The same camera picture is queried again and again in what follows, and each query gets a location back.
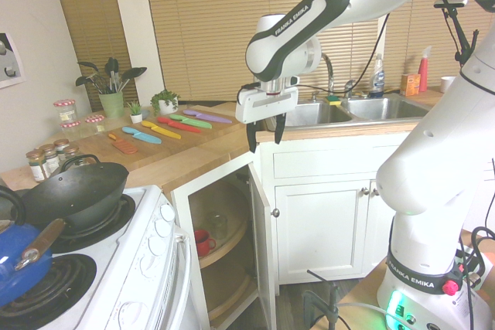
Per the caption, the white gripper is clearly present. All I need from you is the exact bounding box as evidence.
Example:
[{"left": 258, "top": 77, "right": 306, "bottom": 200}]
[{"left": 235, "top": 87, "right": 299, "bottom": 154}]

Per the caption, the white cabinet door with knob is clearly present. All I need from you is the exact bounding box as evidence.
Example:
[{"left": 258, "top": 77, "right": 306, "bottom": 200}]
[{"left": 248, "top": 161, "right": 281, "bottom": 330}]

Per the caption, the white sink cabinet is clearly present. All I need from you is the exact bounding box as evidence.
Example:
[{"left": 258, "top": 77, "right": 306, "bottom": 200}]
[{"left": 258, "top": 128, "right": 411, "bottom": 285}]

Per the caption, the purple knife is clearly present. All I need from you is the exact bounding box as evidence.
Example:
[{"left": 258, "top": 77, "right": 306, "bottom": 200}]
[{"left": 182, "top": 109, "right": 234, "bottom": 125}]

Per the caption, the green knife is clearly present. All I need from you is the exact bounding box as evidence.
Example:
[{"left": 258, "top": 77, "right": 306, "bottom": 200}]
[{"left": 169, "top": 113, "right": 214, "bottom": 131}]

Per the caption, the chrome kitchen faucet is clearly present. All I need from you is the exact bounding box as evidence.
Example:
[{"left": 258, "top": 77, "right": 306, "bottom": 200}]
[{"left": 311, "top": 53, "right": 336, "bottom": 103}]

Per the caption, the red knife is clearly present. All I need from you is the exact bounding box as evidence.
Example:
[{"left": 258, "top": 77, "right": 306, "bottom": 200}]
[{"left": 155, "top": 116, "right": 203, "bottom": 134}]

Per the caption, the yellow knife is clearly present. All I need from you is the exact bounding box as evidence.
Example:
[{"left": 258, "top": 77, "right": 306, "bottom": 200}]
[{"left": 141, "top": 120, "right": 182, "bottom": 141}]

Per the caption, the trailing plant in white pot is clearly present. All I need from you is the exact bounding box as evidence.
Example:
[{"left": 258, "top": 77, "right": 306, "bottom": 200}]
[{"left": 149, "top": 89, "right": 182, "bottom": 117}]

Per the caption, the clear glass jar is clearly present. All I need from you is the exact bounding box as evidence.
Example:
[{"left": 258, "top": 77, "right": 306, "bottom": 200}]
[{"left": 207, "top": 211, "right": 228, "bottom": 241}]

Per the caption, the stainless steel double sink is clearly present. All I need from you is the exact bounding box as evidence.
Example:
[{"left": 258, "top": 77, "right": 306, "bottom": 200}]
[{"left": 265, "top": 93, "right": 431, "bottom": 129}]

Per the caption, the wide beige window blind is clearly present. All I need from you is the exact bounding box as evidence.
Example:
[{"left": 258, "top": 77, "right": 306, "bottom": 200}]
[{"left": 142, "top": 0, "right": 381, "bottom": 104}]

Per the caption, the wooden lazy susan shelf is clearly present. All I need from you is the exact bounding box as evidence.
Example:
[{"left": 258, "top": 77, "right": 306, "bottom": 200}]
[
  {"left": 188, "top": 179, "right": 252, "bottom": 269},
  {"left": 200, "top": 258, "right": 259, "bottom": 321}
]

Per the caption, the clear dish soap bottle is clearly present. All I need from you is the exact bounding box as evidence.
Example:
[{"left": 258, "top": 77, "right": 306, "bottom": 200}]
[{"left": 367, "top": 53, "right": 387, "bottom": 99}]

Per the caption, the blue knife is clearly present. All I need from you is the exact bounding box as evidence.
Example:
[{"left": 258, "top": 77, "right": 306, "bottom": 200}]
[{"left": 121, "top": 125, "right": 164, "bottom": 145}]

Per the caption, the red mug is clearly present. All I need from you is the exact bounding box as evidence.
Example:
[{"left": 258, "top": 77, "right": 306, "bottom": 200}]
[{"left": 193, "top": 229, "right": 217, "bottom": 258}]

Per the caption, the white stove knob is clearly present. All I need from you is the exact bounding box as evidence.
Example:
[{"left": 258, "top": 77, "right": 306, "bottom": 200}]
[
  {"left": 138, "top": 254, "right": 159, "bottom": 277},
  {"left": 147, "top": 235, "right": 166, "bottom": 257},
  {"left": 159, "top": 203, "right": 176, "bottom": 223},
  {"left": 154, "top": 218, "right": 172, "bottom": 239}
]

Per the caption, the small plant in white pot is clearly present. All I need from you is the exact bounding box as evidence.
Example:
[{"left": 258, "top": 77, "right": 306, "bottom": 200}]
[{"left": 126, "top": 100, "right": 145, "bottom": 124}]

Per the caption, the orange knife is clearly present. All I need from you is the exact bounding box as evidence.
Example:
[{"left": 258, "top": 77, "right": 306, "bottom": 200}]
[{"left": 108, "top": 133, "right": 138, "bottom": 155}]

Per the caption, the black cooking spoon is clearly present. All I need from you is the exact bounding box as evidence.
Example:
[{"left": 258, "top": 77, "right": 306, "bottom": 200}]
[{"left": 118, "top": 66, "right": 149, "bottom": 94}]

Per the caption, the orange baking soda box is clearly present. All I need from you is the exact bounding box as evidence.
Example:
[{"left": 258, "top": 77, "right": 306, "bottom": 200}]
[{"left": 399, "top": 73, "right": 422, "bottom": 97}]

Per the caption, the green utensil holder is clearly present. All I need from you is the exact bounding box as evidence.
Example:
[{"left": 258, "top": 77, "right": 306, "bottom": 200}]
[{"left": 97, "top": 90, "right": 126, "bottom": 120}]

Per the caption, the black spatula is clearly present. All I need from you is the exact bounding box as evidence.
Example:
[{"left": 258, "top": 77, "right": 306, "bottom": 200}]
[{"left": 105, "top": 56, "right": 120, "bottom": 94}]

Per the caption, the red spray bottle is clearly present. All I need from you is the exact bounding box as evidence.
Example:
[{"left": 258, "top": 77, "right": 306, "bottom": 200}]
[{"left": 417, "top": 45, "right": 434, "bottom": 93}]

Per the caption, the black coil burner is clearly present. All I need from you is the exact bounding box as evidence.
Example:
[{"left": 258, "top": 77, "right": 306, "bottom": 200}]
[
  {"left": 0, "top": 253, "right": 97, "bottom": 320},
  {"left": 49, "top": 193, "right": 137, "bottom": 243}
]

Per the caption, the glass jar red checkered lid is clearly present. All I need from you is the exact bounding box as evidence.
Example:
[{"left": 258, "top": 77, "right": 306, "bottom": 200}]
[
  {"left": 60, "top": 120, "right": 82, "bottom": 142},
  {"left": 85, "top": 114, "right": 107, "bottom": 137},
  {"left": 53, "top": 99, "right": 79, "bottom": 123}
]

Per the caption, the white cup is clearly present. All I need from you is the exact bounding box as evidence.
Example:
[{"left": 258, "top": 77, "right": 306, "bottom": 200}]
[{"left": 440, "top": 75, "right": 458, "bottom": 94}]

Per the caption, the black ladle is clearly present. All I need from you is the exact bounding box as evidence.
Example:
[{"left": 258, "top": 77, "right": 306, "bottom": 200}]
[{"left": 74, "top": 60, "right": 106, "bottom": 94}]

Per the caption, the white electric stove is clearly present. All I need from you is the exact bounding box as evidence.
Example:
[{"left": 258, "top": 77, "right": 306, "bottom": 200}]
[{"left": 0, "top": 184, "right": 193, "bottom": 330}]

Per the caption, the narrow beige window blind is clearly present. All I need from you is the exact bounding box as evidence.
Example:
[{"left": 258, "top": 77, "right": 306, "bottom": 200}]
[{"left": 47, "top": 0, "right": 139, "bottom": 113}]

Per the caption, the white paper sheet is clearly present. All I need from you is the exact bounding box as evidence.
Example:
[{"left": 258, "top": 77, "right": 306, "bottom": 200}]
[{"left": 450, "top": 287, "right": 495, "bottom": 330}]

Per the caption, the blue pot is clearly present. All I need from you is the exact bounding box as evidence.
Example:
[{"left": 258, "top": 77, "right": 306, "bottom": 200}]
[{"left": 0, "top": 185, "right": 54, "bottom": 301}]

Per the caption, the white corner cabinet frame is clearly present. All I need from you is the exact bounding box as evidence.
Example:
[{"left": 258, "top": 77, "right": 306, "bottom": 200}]
[{"left": 169, "top": 140, "right": 280, "bottom": 330}]

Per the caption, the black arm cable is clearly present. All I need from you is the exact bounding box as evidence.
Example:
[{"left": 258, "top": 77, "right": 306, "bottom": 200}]
[{"left": 297, "top": 12, "right": 391, "bottom": 96}]

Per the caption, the black wok with wooden handle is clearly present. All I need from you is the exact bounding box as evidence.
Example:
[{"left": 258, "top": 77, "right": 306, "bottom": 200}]
[{"left": 14, "top": 154, "right": 131, "bottom": 271}]

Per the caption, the white cable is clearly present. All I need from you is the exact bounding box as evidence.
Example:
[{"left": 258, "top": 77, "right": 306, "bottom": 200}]
[{"left": 335, "top": 301, "right": 392, "bottom": 316}]

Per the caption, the black cable bundle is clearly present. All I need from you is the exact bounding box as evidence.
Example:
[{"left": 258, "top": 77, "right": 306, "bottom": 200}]
[{"left": 455, "top": 225, "right": 495, "bottom": 330}]

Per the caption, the wall picture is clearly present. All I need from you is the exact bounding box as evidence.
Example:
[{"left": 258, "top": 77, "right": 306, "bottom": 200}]
[{"left": 0, "top": 31, "right": 27, "bottom": 90}]

